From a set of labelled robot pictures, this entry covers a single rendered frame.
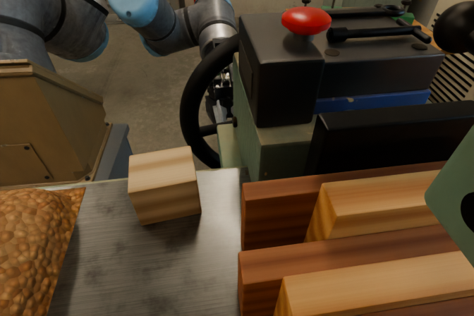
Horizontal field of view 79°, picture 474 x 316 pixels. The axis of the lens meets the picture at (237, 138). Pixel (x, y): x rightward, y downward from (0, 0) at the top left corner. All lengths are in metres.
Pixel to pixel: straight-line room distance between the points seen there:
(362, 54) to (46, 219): 0.23
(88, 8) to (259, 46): 0.70
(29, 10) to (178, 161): 0.57
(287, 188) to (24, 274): 0.15
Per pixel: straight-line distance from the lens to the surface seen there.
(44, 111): 0.65
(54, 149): 0.71
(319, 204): 0.16
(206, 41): 0.64
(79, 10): 0.85
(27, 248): 0.22
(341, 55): 0.20
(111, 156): 0.81
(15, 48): 0.67
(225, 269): 0.20
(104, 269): 0.22
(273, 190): 0.15
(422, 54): 0.23
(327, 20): 0.19
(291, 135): 0.19
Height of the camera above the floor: 1.09
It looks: 42 degrees down
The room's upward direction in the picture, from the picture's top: straight up
